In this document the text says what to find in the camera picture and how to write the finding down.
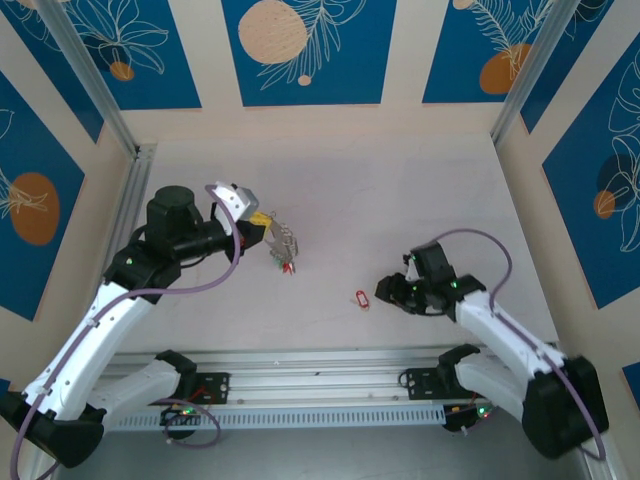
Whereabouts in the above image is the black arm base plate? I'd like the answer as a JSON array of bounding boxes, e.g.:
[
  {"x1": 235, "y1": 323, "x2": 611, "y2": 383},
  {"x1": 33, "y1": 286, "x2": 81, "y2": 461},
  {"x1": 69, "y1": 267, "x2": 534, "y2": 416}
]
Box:
[
  {"x1": 401, "y1": 367, "x2": 500, "y2": 402},
  {"x1": 138, "y1": 371, "x2": 232, "y2": 407}
]

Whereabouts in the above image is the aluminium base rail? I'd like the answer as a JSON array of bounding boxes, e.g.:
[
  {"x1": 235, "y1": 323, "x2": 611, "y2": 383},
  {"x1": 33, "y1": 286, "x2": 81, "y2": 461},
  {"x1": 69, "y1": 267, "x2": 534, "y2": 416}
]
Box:
[{"x1": 94, "y1": 348, "x2": 561, "y2": 412}]

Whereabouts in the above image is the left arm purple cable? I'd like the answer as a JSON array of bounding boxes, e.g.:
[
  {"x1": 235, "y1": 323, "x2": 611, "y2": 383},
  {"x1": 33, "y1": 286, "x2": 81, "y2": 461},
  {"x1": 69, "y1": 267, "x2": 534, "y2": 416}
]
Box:
[{"x1": 9, "y1": 183, "x2": 240, "y2": 480}]

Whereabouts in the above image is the large metal keyring plate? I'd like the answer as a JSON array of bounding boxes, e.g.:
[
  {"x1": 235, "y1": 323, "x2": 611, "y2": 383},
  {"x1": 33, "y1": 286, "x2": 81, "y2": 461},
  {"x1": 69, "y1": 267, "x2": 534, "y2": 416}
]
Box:
[{"x1": 260, "y1": 214, "x2": 302, "y2": 264}]

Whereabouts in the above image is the aluminium corner post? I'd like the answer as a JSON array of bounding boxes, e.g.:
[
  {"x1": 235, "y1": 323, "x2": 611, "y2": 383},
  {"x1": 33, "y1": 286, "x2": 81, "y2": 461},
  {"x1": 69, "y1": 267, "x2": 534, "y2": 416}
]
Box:
[
  {"x1": 579, "y1": 457, "x2": 619, "y2": 480},
  {"x1": 37, "y1": 0, "x2": 142, "y2": 157},
  {"x1": 491, "y1": 0, "x2": 576, "y2": 145}
]

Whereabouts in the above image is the aluminium side rail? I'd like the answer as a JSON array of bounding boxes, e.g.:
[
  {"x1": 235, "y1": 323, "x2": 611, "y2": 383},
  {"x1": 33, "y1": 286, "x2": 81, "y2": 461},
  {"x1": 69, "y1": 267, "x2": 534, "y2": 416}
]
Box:
[{"x1": 112, "y1": 143, "x2": 157, "y2": 251}]

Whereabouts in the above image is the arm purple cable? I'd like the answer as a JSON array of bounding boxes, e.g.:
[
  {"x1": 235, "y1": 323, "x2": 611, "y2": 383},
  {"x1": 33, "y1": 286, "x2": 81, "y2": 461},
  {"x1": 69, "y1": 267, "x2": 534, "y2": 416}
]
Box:
[
  {"x1": 9, "y1": 183, "x2": 240, "y2": 480},
  {"x1": 429, "y1": 228, "x2": 609, "y2": 462}
]

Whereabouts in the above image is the circuit board with green light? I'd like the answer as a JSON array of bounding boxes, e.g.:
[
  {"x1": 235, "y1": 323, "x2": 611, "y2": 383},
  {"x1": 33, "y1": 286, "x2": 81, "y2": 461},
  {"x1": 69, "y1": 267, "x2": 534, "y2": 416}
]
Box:
[
  {"x1": 158, "y1": 403, "x2": 207, "y2": 427},
  {"x1": 442, "y1": 401, "x2": 502, "y2": 435}
]

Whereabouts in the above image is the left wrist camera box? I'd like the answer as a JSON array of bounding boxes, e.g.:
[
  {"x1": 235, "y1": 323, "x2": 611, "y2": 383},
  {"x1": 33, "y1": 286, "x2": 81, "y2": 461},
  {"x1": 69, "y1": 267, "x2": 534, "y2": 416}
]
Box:
[{"x1": 207, "y1": 180, "x2": 262, "y2": 236}]

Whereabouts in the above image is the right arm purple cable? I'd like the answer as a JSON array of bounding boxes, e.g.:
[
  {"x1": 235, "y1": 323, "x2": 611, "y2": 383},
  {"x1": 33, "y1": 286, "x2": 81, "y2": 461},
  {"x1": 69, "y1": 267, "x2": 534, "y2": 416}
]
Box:
[{"x1": 429, "y1": 228, "x2": 609, "y2": 462}]

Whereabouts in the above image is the grey slotted cable duct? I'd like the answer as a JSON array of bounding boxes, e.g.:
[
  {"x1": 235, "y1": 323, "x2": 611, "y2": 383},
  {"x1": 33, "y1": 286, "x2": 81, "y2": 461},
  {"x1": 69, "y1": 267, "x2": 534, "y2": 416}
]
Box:
[{"x1": 102, "y1": 405, "x2": 447, "y2": 432}]

